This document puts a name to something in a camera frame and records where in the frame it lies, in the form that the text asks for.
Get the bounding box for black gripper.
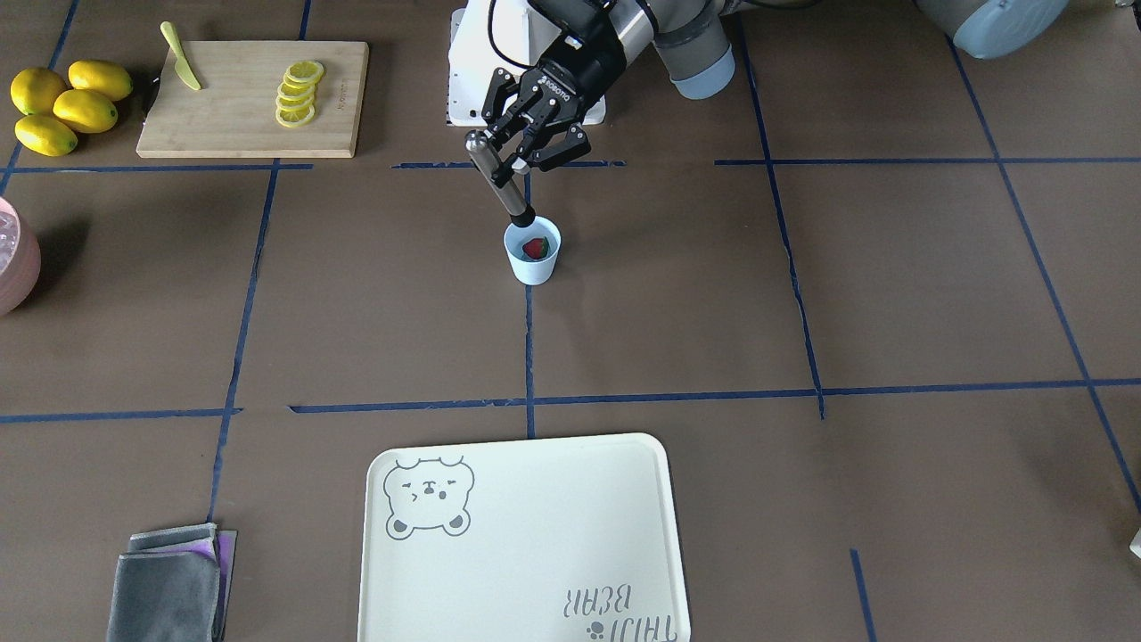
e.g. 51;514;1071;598
482;1;628;174

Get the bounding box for steel muddler black tip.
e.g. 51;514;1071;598
464;129;537;228

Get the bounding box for red strawberry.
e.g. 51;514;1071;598
521;236;551;261

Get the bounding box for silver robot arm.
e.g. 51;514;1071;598
467;1;747;187

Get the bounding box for light blue plastic cup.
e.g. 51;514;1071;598
503;217;563;285

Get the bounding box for pink bowl of ice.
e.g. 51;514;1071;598
1;198;41;316

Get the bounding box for lemon slices row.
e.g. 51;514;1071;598
274;60;325;128

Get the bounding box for bamboo cutting board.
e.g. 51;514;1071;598
137;40;370;159

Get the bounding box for yellow plastic knife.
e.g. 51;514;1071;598
160;21;202;91

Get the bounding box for cream bear tray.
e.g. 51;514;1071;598
356;433;691;641

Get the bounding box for yellow lemon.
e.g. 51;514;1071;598
52;89;119;135
68;60;133;103
9;68;70;115
13;115;78;159

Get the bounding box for grey folded cloth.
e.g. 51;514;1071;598
106;522;238;641

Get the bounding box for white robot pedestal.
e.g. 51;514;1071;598
446;1;560;128

